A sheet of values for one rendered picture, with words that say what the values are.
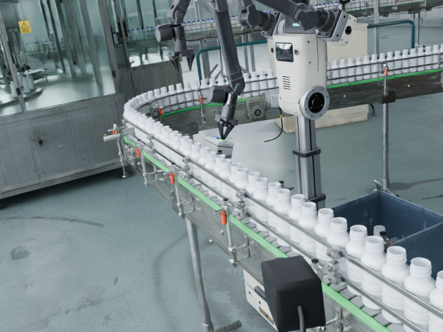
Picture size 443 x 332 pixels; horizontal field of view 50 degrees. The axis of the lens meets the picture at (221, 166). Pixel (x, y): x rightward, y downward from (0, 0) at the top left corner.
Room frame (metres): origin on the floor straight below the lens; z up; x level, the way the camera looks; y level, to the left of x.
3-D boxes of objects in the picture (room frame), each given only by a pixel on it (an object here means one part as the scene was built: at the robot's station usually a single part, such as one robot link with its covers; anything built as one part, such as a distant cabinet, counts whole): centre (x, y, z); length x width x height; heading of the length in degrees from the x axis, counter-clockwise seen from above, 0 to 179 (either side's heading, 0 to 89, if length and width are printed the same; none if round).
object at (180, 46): (2.22, 0.12, 1.51); 0.10 x 0.07 x 0.07; 114
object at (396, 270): (0.85, -0.34, 1.08); 0.06 x 0.06 x 0.17
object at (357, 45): (6.00, -1.35, 0.59); 1.10 x 0.62 x 1.18; 96
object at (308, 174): (2.23, -0.43, 0.74); 0.11 x 0.11 x 0.40; 24
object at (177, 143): (1.96, 0.17, 1.08); 0.06 x 0.06 x 0.17
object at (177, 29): (2.22, 0.12, 1.57); 0.07 x 0.06 x 0.07; 115
